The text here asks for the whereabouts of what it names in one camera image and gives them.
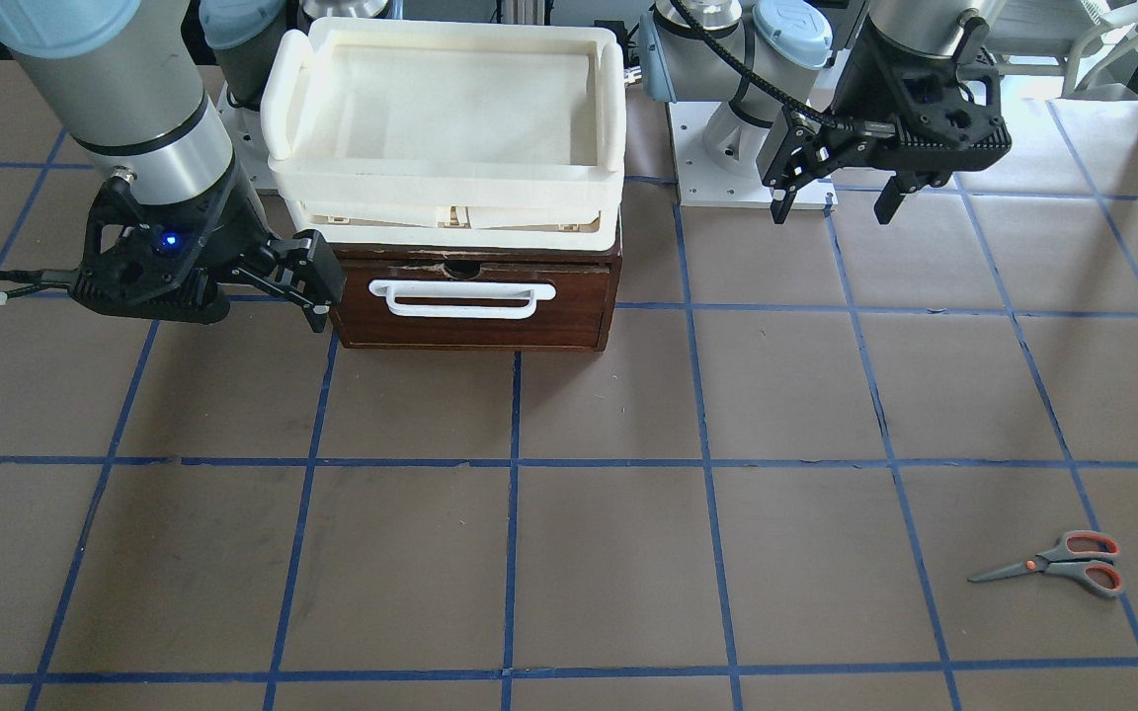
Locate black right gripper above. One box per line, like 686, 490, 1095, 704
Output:
69, 168, 345, 333

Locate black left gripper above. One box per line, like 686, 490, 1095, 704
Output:
760, 18, 1013, 225

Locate grey orange scissors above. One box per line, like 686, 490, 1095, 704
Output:
967, 530, 1124, 598

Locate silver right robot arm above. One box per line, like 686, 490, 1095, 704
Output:
0, 1, 345, 333

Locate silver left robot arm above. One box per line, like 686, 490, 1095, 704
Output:
638, 1, 1013, 224

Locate dark wooden drawer cabinet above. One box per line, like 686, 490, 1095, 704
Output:
331, 234, 622, 352

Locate white plastic tray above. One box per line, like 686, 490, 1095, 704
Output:
261, 18, 627, 253

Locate grey office chair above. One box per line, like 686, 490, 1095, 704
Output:
986, 1, 1138, 101

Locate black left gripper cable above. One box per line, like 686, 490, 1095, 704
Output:
666, 0, 842, 131

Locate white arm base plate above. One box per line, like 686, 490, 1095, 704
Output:
216, 82, 279, 195
666, 99, 839, 210

